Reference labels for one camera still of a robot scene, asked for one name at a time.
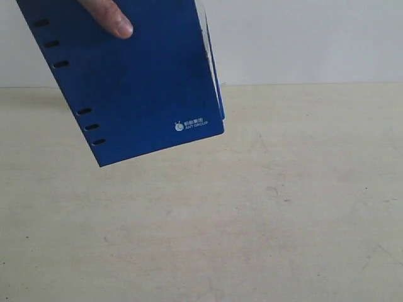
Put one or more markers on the blue ring-binder notebook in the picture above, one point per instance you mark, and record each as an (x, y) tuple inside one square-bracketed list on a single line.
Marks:
[(155, 90)]

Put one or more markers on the person's bare hand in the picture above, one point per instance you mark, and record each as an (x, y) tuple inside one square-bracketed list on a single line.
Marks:
[(109, 16)]

